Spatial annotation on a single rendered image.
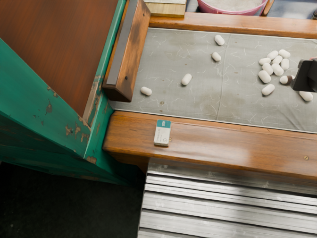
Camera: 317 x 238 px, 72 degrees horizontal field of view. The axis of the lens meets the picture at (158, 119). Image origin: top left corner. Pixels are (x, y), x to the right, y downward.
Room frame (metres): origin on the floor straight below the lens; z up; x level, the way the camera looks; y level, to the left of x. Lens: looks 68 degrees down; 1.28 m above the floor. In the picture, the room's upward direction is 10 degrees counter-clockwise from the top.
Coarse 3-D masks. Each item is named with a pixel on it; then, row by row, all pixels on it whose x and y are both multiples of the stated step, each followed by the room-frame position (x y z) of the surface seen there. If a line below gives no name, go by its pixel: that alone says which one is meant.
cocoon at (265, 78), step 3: (261, 72) 0.30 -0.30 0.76; (264, 72) 0.30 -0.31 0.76; (261, 75) 0.29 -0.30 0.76; (264, 75) 0.29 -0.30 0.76; (267, 75) 0.29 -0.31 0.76; (261, 78) 0.28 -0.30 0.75; (264, 78) 0.28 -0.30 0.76; (267, 78) 0.28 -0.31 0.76; (270, 78) 0.28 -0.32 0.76; (264, 81) 0.27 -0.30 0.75; (267, 81) 0.27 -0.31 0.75
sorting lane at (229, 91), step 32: (160, 32) 0.52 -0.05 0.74; (192, 32) 0.49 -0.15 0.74; (160, 64) 0.39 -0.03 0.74; (192, 64) 0.38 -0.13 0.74; (224, 64) 0.36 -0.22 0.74; (256, 64) 0.34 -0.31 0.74; (160, 96) 0.29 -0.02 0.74; (192, 96) 0.27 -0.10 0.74; (224, 96) 0.25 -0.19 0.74; (256, 96) 0.24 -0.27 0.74; (288, 96) 0.22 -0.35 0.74; (288, 128) 0.14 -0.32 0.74
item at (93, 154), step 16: (96, 112) 0.22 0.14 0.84; (112, 112) 0.26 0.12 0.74; (96, 128) 0.19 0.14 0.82; (0, 144) 0.19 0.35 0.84; (96, 144) 0.16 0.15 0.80; (0, 160) 0.29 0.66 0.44; (16, 160) 0.26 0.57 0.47; (32, 160) 0.25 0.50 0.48; (48, 160) 0.21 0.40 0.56; (64, 160) 0.19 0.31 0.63; (80, 160) 0.13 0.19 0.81; (96, 160) 0.13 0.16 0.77; (112, 160) 0.16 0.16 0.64; (80, 176) 0.23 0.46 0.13; (96, 176) 0.20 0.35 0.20; (112, 176) 0.13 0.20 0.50; (128, 176) 0.17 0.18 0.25
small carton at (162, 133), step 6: (162, 120) 0.20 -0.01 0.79; (168, 120) 0.19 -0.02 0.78; (156, 126) 0.19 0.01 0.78; (162, 126) 0.18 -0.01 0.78; (168, 126) 0.18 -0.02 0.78; (156, 132) 0.17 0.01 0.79; (162, 132) 0.17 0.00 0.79; (168, 132) 0.16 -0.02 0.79; (156, 138) 0.16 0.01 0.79; (162, 138) 0.15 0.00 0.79; (168, 138) 0.15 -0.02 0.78; (156, 144) 0.15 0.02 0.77; (162, 144) 0.14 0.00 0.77
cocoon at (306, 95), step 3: (300, 93) 0.22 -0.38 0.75; (303, 93) 0.22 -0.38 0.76; (306, 93) 0.21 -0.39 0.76; (309, 93) 0.21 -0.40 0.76; (303, 96) 0.21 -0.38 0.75; (306, 96) 0.21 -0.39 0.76; (309, 96) 0.20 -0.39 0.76; (312, 96) 0.20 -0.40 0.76; (306, 99) 0.20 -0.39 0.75; (309, 99) 0.20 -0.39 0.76
